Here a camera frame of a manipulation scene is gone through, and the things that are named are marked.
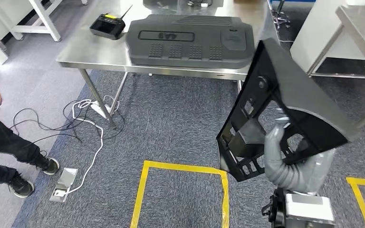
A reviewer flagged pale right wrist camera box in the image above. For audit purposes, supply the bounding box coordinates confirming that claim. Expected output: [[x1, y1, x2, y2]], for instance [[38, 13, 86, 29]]
[[262, 188, 336, 228]]

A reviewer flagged white cabinet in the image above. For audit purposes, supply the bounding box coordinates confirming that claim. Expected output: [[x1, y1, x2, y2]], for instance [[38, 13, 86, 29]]
[[291, 0, 365, 75]]

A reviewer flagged black remote controller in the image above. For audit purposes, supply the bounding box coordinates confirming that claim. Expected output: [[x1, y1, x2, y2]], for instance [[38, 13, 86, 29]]
[[89, 4, 134, 41]]

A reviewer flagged silver floor socket box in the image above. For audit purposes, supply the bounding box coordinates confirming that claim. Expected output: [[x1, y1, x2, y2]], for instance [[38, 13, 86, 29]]
[[49, 167, 78, 203]]

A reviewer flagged chrome stool base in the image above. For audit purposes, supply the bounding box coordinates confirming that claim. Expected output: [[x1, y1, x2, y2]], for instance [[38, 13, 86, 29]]
[[272, 0, 292, 31]]

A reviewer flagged black plastic bracket part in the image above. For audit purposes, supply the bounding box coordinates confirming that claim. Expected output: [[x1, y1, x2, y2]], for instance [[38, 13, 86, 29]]
[[215, 38, 361, 183]]

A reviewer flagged stainless steel workbench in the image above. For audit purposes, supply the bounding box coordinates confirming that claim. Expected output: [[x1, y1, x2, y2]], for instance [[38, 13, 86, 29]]
[[56, 0, 279, 130]]

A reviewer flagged white power strip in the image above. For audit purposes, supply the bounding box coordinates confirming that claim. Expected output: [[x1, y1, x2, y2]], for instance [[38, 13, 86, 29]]
[[90, 102, 113, 120]]

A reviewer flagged white table frame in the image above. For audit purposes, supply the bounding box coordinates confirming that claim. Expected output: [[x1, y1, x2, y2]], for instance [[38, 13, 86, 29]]
[[10, 0, 89, 43]]

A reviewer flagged person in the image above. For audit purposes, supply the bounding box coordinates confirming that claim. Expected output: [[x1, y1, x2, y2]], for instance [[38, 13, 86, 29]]
[[0, 80, 60, 199]]

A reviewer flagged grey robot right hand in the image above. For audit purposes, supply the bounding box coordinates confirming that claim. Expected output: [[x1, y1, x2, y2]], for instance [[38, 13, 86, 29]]
[[263, 108, 336, 195]]

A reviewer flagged white power cable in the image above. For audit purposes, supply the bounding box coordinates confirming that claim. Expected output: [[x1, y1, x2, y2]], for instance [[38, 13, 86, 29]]
[[64, 99, 120, 196]]

